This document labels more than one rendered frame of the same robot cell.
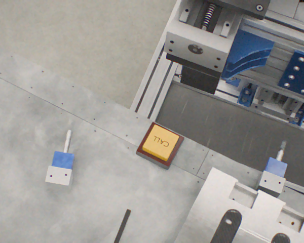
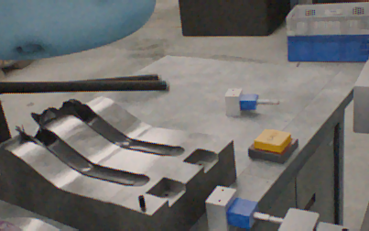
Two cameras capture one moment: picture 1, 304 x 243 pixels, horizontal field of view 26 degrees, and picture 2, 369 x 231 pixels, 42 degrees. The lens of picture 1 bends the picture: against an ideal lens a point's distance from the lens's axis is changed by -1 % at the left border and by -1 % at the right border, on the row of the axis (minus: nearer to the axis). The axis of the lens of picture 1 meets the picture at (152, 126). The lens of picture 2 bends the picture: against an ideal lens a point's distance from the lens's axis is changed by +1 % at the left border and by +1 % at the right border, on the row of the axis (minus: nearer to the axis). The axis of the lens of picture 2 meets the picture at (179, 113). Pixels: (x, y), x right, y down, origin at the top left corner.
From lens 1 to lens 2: 143 cm
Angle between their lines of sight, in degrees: 75
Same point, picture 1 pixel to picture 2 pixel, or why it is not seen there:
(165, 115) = not seen: outside the picture
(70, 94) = (320, 108)
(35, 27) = not seen: outside the picture
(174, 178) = (238, 160)
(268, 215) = (171, 171)
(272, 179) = (223, 195)
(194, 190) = not seen: hidden behind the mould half
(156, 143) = (270, 134)
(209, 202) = (194, 138)
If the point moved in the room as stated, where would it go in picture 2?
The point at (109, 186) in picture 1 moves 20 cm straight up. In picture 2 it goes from (232, 130) to (224, 49)
